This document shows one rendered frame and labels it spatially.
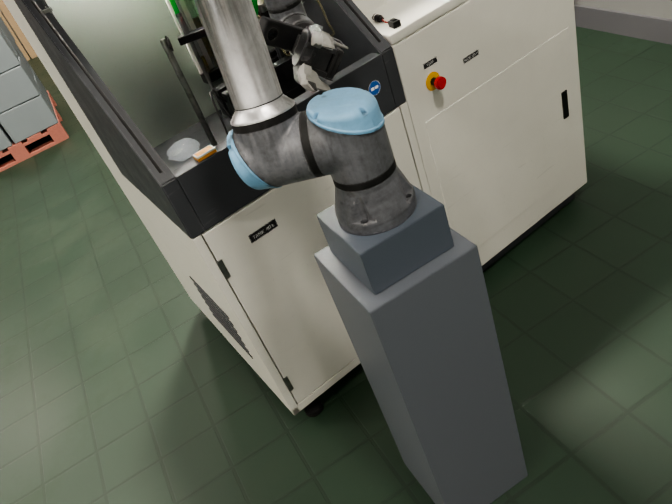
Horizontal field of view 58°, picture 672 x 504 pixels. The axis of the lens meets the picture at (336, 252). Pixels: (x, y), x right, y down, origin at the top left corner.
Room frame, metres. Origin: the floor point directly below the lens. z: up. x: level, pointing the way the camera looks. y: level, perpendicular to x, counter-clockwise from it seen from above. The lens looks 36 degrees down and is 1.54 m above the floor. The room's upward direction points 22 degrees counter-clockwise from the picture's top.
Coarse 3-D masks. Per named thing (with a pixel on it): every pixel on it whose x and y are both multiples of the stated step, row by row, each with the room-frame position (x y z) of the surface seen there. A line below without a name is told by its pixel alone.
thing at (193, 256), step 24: (408, 120) 1.54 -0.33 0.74; (168, 240) 1.69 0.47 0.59; (192, 240) 1.28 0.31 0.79; (192, 264) 1.50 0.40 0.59; (216, 264) 1.29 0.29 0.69; (216, 288) 1.34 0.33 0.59; (216, 312) 1.57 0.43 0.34; (240, 312) 1.29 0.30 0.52; (240, 336) 1.41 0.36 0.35; (264, 360) 1.28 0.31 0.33; (288, 408) 1.31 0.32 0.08; (312, 408) 1.33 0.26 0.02
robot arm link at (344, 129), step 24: (336, 96) 0.96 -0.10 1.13; (360, 96) 0.94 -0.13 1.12; (312, 120) 0.92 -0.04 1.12; (336, 120) 0.89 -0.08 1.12; (360, 120) 0.89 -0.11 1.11; (384, 120) 0.92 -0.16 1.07; (312, 144) 0.91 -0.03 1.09; (336, 144) 0.89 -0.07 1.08; (360, 144) 0.89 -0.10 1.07; (384, 144) 0.90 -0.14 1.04; (312, 168) 0.91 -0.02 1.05; (336, 168) 0.90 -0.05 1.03; (360, 168) 0.89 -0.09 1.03; (384, 168) 0.89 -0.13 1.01
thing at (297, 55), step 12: (300, 24) 1.25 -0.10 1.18; (312, 24) 1.25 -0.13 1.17; (300, 36) 1.19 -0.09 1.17; (300, 48) 1.16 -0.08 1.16; (312, 48) 1.15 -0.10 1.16; (324, 48) 1.15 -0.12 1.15; (336, 48) 1.16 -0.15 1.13; (312, 60) 1.15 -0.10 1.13; (324, 60) 1.15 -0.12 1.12; (336, 60) 1.15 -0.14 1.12; (324, 72) 1.15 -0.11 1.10
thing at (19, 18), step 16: (16, 16) 1.98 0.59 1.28; (32, 32) 1.85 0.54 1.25; (48, 64) 1.94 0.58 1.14; (64, 96) 2.04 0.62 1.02; (80, 112) 1.89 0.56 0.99; (96, 144) 1.99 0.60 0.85; (112, 160) 1.84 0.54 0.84; (128, 192) 1.94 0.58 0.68; (144, 224) 2.06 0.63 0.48; (160, 240) 1.88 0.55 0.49; (176, 272) 2.00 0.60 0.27; (192, 288) 1.82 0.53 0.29
